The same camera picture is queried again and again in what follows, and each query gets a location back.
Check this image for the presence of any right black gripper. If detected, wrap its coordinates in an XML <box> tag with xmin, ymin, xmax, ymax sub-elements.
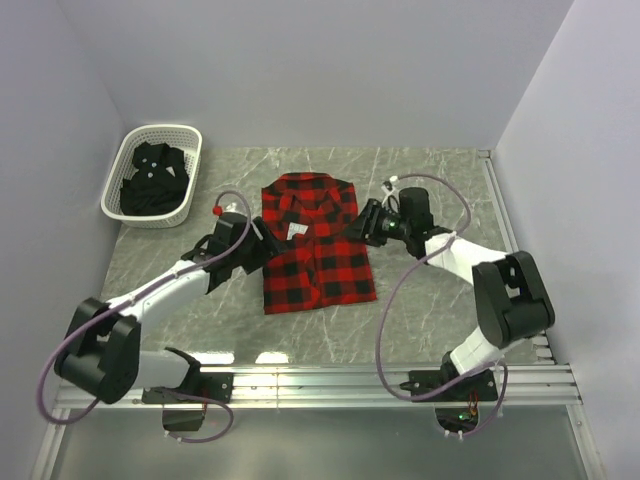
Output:
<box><xmin>339</xmin><ymin>199</ymin><xmax>411</xmax><ymax>249</ymax></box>

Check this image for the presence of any red black plaid shirt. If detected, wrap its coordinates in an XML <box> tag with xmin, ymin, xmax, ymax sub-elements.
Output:
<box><xmin>261</xmin><ymin>172</ymin><xmax>377</xmax><ymax>315</ymax></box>

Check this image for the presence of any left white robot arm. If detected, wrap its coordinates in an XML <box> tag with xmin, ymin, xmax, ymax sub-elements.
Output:
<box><xmin>53</xmin><ymin>212</ymin><xmax>287</xmax><ymax>404</ymax></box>

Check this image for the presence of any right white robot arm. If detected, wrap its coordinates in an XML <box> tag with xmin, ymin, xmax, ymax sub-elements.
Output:
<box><xmin>343</xmin><ymin>187</ymin><xmax>555</xmax><ymax>400</ymax></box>

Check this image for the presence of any black shirt in basket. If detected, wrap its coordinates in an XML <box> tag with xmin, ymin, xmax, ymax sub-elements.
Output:
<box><xmin>120</xmin><ymin>142</ymin><xmax>189</xmax><ymax>216</ymax></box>

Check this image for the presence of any white plastic laundry basket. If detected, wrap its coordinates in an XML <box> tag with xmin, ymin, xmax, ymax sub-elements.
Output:
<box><xmin>101</xmin><ymin>124</ymin><xmax>203</xmax><ymax>229</ymax></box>

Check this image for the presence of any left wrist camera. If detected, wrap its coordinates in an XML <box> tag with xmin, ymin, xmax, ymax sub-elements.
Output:
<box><xmin>212</xmin><ymin>201</ymin><xmax>239</xmax><ymax>217</ymax></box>

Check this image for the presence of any aluminium mounting rail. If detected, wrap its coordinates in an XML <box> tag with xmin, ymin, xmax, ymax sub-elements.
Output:
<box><xmin>54</xmin><ymin>364</ymin><xmax>583</xmax><ymax>413</ymax></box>

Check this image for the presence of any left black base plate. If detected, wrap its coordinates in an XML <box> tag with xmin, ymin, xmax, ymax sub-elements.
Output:
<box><xmin>141</xmin><ymin>372</ymin><xmax>234</xmax><ymax>404</ymax></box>

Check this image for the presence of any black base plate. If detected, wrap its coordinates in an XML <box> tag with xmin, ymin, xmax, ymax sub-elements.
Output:
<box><xmin>399</xmin><ymin>370</ymin><xmax>498</xmax><ymax>403</ymax></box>
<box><xmin>141</xmin><ymin>372</ymin><xmax>234</xmax><ymax>404</ymax></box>

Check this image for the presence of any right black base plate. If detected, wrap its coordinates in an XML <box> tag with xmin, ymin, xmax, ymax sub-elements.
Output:
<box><xmin>399</xmin><ymin>370</ymin><xmax>498</xmax><ymax>403</ymax></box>

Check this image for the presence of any aluminium side rail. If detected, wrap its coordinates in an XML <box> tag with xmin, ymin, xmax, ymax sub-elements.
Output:
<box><xmin>477</xmin><ymin>150</ymin><xmax>557</xmax><ymax>365</ymax></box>

